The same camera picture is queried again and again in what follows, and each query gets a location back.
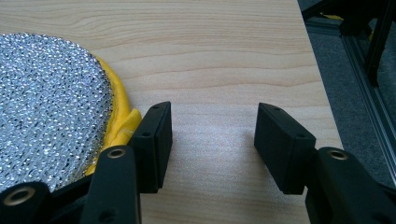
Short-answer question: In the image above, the black metal stand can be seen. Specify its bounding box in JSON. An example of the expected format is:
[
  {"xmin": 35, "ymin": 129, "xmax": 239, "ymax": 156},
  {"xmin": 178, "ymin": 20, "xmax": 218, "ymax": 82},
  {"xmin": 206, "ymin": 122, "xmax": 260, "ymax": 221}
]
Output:
[{"xmin": 300, "ymin": 0, "xmax": 396, "ymax": 88}]

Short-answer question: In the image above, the aluminium frame rail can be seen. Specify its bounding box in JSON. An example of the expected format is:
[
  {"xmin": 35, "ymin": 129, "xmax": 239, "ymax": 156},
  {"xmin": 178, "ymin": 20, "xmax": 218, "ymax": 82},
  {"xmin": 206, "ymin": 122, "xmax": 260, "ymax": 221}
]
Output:
[{"xmin": 304, "ymin": 16, "xmax": 396, "ymax": 188}]

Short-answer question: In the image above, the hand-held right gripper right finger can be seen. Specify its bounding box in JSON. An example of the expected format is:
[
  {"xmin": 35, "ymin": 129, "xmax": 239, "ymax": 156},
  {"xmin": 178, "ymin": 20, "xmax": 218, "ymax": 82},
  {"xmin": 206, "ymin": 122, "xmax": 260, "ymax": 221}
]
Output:
[{"xmin": 253, "ymin": 102, "xmax": 318, "ymax": 196}]

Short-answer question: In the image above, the silver scouring pad yellow rim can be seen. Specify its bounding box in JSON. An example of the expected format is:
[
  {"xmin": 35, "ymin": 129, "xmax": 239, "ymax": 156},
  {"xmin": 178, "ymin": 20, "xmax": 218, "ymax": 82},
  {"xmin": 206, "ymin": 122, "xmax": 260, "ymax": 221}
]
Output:
[{"xmin": 0, "ymin": 32, "xmax": 143, "ymax": 194}]

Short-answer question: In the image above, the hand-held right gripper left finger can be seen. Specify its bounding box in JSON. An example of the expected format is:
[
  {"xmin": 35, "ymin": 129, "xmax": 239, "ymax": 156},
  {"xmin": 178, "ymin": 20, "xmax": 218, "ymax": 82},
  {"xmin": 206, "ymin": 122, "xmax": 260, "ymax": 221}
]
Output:
[{"xmin": 128, "ymin": 101, "xmax": 174, "ymax": 194}]

